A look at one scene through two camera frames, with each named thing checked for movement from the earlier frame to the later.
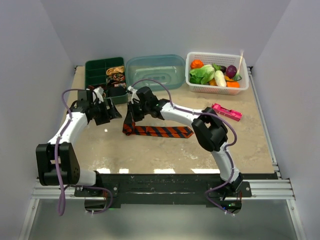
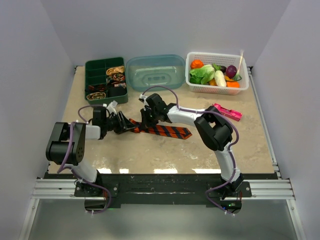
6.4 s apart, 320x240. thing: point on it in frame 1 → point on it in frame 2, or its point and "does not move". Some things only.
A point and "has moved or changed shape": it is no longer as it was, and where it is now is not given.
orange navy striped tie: (130, 129) has moved or changed shape
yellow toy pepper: (213, 82) does not move
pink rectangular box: (228, 113) does not move
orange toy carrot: (233, 84) does not move
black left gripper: (113, 113) → (124, 124)
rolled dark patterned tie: (118, 80) does not move
